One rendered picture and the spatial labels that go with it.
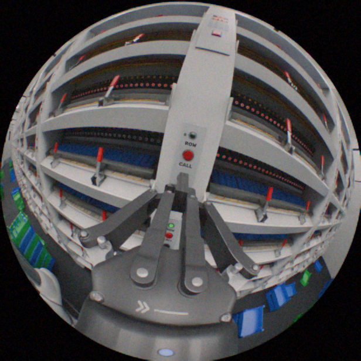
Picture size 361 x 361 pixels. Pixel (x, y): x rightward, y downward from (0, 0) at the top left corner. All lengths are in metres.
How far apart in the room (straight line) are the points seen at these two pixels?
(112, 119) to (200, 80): 0.18
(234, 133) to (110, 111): 0.24
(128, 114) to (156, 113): 0.06
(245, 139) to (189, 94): 0.13
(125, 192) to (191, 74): 0.28
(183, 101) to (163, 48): 0.16
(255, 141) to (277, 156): 0.07
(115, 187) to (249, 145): 0.30
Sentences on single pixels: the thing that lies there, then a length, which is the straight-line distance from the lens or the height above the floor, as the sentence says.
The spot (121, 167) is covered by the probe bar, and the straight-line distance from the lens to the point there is 0.33.
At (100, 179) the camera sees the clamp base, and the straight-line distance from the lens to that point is 0.33.
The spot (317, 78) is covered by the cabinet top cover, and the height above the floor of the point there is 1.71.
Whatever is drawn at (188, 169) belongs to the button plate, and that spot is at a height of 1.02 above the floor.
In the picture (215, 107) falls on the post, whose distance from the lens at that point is 0.22.
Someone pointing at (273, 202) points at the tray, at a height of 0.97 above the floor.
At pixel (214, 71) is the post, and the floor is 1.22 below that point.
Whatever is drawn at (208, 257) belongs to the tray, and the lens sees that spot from 0.43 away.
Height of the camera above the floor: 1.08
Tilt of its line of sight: 22 degrees down
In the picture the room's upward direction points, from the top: 13 degrees clockwise
